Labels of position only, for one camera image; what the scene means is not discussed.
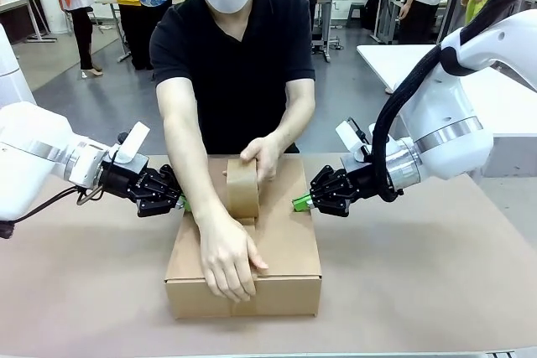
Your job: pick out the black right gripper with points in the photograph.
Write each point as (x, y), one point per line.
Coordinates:
(363, 184)

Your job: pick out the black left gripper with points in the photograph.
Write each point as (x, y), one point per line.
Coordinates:
(123, 180)

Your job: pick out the brown packing tape roll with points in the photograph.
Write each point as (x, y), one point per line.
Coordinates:
(242, 190)

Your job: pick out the person's left forearm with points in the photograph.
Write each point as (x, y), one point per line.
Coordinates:
(293, 127)

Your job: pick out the person's right forearm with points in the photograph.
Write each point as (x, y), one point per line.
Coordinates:
(189, 173)

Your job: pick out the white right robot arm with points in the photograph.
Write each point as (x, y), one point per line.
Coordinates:
(453, 115)

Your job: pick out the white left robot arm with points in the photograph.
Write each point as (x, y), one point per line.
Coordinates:
(29, 144)

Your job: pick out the person's left hand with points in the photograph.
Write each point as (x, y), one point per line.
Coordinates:
(268, 157)

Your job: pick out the person's right hand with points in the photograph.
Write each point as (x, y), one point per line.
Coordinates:
(226, 257)

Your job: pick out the large white table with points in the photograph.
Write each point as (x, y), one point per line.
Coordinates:
(390, 60)

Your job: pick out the person in black T-shirt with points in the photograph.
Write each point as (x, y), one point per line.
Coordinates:
(235, 60)

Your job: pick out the small grey stool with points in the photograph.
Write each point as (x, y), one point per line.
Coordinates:
(356, 10)

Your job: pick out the bystander in orange vest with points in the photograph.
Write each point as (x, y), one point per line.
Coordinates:
(79, 27)

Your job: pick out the metal-legged background table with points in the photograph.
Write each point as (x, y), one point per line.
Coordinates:
(109, 1)

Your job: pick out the yellow-green bag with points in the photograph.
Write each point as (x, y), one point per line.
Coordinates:
(478, 8)

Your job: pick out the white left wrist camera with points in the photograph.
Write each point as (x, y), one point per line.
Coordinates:
(134, 142)

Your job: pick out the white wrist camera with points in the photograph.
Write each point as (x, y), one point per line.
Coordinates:
(134, 142)
(350, 138)

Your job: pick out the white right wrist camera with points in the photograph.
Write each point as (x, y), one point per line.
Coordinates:
(350, 138)

